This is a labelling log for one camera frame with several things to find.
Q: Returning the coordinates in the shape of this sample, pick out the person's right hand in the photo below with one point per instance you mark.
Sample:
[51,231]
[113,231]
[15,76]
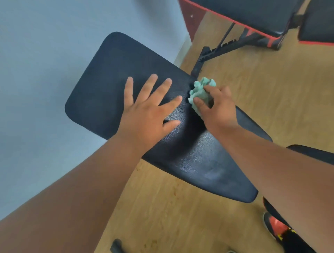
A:
[221,114]

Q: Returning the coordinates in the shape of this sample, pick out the person's left hand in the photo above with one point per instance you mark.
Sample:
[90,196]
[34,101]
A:
[143,122]

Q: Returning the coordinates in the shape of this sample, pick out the green cleaning cloth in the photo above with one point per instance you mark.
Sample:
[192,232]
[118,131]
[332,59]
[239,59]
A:
[201,90]

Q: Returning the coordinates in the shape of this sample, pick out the black weight bench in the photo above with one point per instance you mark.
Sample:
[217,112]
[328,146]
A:
[261,15]
[104,91]

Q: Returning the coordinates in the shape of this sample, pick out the person's left forearm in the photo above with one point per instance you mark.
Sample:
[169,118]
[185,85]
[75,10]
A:
[65,203]

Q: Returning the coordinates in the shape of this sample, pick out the person's right forearm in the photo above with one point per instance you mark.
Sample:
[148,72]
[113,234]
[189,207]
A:
[287,177]

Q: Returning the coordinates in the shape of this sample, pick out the red black right shoe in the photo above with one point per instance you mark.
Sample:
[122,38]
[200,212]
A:
[276,226]

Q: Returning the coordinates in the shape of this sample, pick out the black trousers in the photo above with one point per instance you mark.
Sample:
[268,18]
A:
[294,243]

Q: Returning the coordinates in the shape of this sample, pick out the black metal frame with bolts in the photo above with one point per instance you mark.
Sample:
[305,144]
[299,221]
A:
[116,247]

